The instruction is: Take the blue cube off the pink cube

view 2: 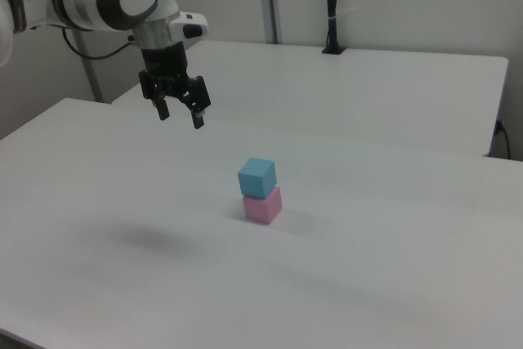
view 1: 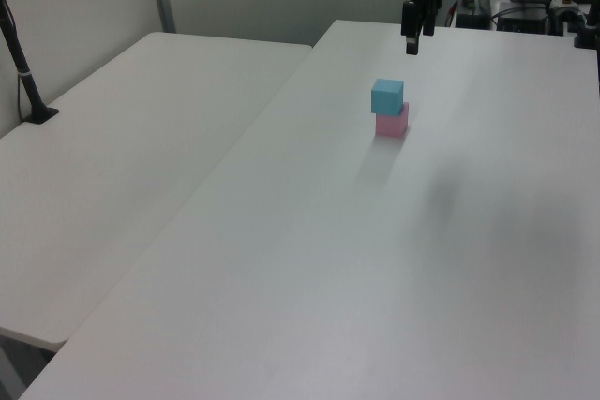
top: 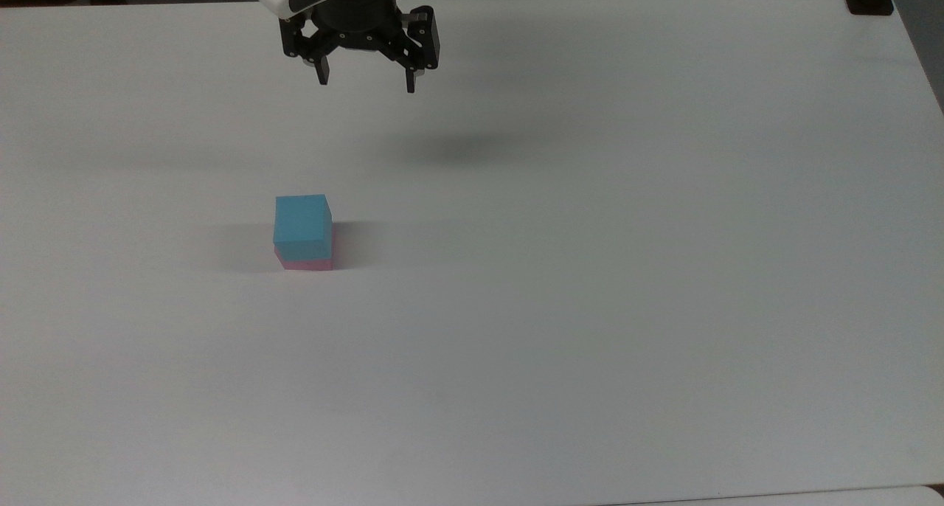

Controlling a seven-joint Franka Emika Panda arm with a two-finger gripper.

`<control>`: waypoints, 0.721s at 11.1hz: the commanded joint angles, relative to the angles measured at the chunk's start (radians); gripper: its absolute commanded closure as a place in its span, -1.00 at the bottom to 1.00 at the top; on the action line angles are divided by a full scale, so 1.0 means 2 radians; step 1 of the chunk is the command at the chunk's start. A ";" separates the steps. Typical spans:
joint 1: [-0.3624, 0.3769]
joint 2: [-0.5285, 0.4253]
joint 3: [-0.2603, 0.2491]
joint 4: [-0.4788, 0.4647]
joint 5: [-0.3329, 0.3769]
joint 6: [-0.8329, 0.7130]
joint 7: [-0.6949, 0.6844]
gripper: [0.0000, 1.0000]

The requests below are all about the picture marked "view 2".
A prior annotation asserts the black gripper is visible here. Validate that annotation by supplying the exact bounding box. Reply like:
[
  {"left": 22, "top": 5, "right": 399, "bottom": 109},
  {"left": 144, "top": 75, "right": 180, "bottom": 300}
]
[{"left": 137, "top": 41, "right": 212, "bottom": 130}]

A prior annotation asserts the blue cube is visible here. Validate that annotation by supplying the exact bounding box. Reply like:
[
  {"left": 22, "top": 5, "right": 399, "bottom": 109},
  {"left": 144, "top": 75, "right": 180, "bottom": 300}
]
[{"left": 237, "top": 156, "right": 278, "bottom": 199}]

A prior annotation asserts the pink cube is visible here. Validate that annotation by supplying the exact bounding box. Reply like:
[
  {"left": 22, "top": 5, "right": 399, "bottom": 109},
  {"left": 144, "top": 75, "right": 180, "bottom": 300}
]
[{"left": 242, "top": 186, "right": 284, "bottom": 226}]

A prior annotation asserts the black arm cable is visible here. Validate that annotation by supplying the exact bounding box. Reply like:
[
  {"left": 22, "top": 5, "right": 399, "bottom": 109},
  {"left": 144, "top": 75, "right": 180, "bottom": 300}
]
[{"left": 60, "top": 28, "right": 138, "bottom": 61}]

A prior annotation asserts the black camera stand pole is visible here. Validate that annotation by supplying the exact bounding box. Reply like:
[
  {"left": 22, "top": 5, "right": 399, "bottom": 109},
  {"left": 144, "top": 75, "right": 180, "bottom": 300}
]
[{"left": 321, "top": 0, "right": 346, "bottom": 56}]

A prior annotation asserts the black wall cable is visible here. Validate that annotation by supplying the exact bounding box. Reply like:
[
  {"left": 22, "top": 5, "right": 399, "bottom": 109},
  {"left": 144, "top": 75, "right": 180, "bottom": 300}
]
[{"left": 494, "top": 119, "right": 512, "bottom": 159}]

